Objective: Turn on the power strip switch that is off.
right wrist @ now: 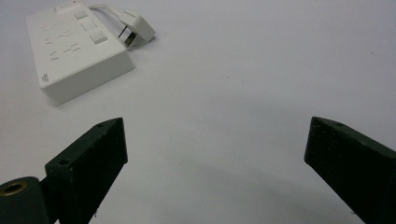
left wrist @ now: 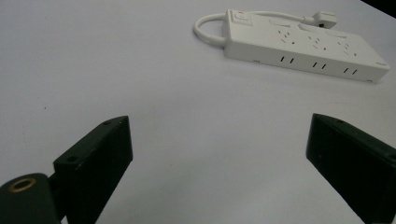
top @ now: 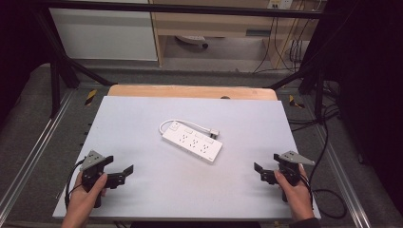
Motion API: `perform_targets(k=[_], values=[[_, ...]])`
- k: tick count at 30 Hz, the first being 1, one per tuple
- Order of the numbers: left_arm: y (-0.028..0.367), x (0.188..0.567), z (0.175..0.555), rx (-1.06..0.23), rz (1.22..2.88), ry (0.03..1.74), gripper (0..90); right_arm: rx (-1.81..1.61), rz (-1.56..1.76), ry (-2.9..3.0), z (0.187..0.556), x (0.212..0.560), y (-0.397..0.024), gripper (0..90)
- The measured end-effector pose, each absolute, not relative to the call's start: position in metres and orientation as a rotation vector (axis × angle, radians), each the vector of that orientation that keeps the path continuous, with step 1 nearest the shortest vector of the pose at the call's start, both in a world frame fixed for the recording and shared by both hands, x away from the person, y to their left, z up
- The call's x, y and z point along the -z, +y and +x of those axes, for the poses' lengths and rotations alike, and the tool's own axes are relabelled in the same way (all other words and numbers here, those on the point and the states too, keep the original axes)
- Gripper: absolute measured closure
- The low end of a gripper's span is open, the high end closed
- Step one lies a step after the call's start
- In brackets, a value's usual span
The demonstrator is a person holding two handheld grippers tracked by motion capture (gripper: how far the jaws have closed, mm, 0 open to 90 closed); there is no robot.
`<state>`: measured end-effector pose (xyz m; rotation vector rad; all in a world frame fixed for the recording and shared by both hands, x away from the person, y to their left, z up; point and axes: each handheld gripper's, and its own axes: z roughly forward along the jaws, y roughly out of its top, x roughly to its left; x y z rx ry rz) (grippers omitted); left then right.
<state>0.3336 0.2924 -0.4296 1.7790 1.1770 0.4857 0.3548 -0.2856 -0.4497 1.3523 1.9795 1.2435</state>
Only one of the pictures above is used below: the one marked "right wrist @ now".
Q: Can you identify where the white power strip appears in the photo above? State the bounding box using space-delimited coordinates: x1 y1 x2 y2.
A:
25 0 135 106

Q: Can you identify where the white power plug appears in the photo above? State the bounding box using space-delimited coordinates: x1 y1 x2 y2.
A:
117 9 157 49

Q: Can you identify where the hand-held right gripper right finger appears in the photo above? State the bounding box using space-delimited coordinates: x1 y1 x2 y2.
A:
304 116 396 224

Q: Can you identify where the white power cable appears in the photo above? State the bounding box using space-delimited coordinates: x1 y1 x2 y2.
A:
87 3 125 21

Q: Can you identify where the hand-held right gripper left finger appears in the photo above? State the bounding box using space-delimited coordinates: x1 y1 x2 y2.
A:
40 117 129 224

